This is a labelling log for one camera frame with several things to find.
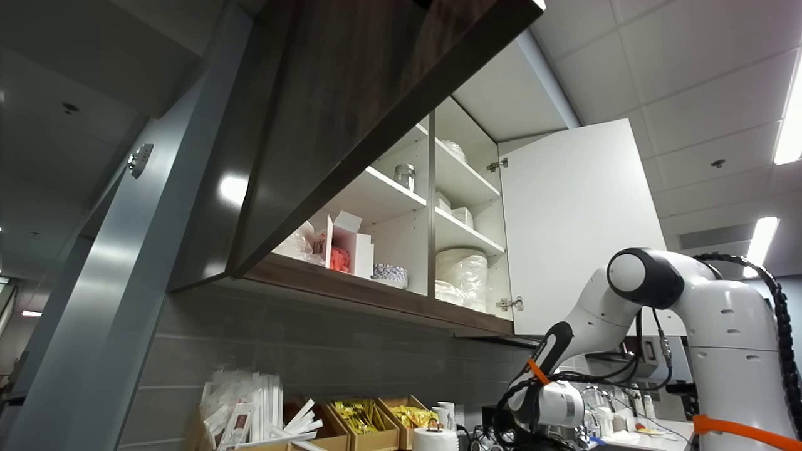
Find white cupboard door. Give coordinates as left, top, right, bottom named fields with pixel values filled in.
left=500, top=117, right=668, bottom=335

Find grey metal pillar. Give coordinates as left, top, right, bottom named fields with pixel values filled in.
left=2, top=6, right=252, bottom=451

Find white paper towel roll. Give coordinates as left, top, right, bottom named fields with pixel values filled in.
left=412, top=429, right=458, bottom=451

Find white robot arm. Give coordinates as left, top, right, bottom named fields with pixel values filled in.
left=496, top=247, right=802, bottom=451

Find metal jar on shelf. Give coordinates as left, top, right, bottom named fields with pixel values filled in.
left=394, top=162, right=416, bottom=190

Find bundle of white straws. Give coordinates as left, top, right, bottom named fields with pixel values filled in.
left=199, top=372, right=323, bottom=451

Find white red carton box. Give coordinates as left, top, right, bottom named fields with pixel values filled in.
left=323, top=210, right=373, bottom=278

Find dark wood cabinet door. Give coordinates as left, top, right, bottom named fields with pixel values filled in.
left=171, top=0, right=545, bottom=291

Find ceiling light panel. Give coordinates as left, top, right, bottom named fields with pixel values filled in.
left=775, top=51, right=802, bottom=166

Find wooden condiment organizer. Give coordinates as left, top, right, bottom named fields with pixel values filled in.
left=310, top=397, right=437, bottom=451

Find white bowls on shelf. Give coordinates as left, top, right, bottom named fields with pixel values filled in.
left=437, top=192, right=473, bottom=229

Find stack of white plates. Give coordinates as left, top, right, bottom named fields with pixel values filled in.
left=437, top=247, right=488, bottom=311

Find white cupboard with shelves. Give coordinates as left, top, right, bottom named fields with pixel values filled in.
left=248, top=33, right=577, bottom=335

